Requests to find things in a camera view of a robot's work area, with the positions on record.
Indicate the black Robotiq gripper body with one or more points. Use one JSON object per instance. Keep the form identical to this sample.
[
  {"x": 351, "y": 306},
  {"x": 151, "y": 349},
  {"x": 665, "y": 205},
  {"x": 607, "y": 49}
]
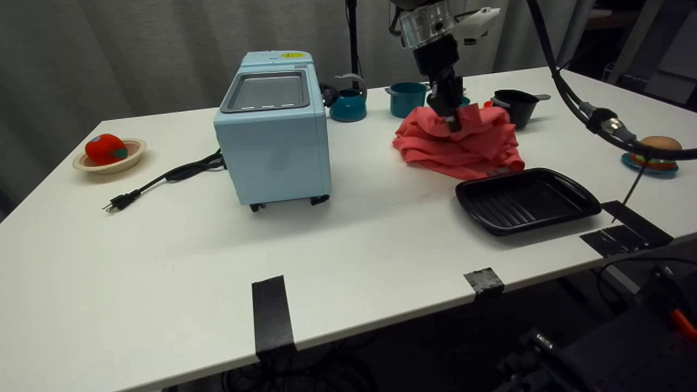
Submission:
[{"x": 440, "y": 69}]

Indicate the red cloth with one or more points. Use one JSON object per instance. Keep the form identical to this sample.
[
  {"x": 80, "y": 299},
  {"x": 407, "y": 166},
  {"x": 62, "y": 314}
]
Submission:
[{"x": 465, "y": 148}]

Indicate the teal toy pot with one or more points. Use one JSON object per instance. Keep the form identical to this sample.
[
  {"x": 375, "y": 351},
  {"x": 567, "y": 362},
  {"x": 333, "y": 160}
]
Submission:
[{"x": 407, "y": 100}]

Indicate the black saucepan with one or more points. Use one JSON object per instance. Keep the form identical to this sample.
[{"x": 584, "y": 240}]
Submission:
[{"x": 514, "y": 109}]

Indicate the black tripod stand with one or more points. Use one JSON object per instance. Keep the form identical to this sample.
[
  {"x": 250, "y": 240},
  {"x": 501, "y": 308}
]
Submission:
[{"x": 353, "y": 36}]

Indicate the teal toy kettle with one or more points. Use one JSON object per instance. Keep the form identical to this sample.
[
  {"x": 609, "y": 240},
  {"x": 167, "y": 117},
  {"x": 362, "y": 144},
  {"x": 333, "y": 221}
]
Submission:
[{"x": 350, "y": 106}]

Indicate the black ridged grill tray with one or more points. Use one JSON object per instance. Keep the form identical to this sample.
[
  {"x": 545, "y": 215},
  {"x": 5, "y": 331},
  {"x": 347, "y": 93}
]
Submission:
[{"x": 524, "y": 204}]

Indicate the small black tape piece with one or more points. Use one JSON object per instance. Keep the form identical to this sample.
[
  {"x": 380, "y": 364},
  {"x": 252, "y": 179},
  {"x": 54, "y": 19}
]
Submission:
[{"x": 485, "y": 282}]

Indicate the blue small plate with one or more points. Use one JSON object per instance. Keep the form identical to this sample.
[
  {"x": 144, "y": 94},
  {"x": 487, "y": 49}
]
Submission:
[{"x": 631, "y": 166}]

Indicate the light blue toaster oven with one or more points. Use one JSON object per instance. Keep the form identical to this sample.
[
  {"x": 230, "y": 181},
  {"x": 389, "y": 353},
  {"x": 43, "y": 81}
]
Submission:
[{"x": 275, "y": 153}]

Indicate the toy burger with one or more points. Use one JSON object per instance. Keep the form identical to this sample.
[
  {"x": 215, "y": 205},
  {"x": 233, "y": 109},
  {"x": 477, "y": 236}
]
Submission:
[{"x": 663, "y": 144}]

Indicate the wide black tape patch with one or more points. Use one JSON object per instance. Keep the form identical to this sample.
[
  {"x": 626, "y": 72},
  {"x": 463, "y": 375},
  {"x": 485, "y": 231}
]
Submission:
[{"x": 632, "y": 231}]

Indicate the long black tape strip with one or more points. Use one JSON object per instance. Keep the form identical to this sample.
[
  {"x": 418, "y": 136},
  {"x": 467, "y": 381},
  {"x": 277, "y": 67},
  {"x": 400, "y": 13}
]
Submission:
[{"x": 273, "y": 317}]

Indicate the beige shallow bowl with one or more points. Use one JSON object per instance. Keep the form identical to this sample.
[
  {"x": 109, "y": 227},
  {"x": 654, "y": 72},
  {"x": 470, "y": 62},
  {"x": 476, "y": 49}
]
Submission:
[{"x": 120, "y": 163}]

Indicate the red toy tomato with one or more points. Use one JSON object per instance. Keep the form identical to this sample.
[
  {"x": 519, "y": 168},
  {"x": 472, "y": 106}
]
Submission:
[{"x": 106, "y": 148}]

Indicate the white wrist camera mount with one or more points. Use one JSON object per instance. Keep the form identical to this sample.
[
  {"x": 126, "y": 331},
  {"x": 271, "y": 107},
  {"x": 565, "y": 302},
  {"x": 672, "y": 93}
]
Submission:
[{"x": 481, "y": 13}]

